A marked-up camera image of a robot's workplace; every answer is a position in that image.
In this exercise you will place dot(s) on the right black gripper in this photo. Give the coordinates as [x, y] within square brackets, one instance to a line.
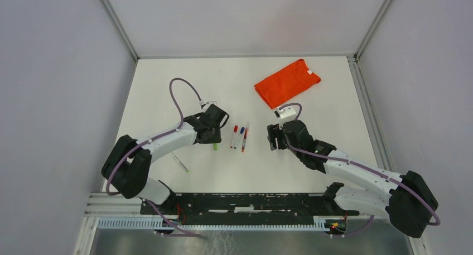
[274, 131]

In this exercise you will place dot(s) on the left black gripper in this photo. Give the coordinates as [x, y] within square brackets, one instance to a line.
[215, 139]

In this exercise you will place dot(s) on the thin clear red-tip pen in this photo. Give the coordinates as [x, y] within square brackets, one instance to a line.
[234, 136]

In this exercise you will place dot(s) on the thin blue-tip pen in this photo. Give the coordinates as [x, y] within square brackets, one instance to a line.
[238, 140]

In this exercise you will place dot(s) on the red orange pen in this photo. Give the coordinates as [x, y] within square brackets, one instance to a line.
[245, 137]

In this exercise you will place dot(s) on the thin green-tip pen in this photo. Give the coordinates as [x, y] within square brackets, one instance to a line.
[179, 162]

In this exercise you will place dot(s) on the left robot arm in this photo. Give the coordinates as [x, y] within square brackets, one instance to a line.
[127, 167]

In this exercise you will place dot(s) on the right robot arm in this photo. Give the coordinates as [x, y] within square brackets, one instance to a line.
[404, 200]

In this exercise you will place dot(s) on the folded orange cloth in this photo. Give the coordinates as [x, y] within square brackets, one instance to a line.
[286, 83]

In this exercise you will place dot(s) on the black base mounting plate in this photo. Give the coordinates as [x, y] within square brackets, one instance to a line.
[250, 209]

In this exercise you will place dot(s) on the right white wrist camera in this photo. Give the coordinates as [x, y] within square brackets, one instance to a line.
[286, 114]

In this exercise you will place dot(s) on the white slotted cable duct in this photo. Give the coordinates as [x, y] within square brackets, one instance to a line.
[157, 223]

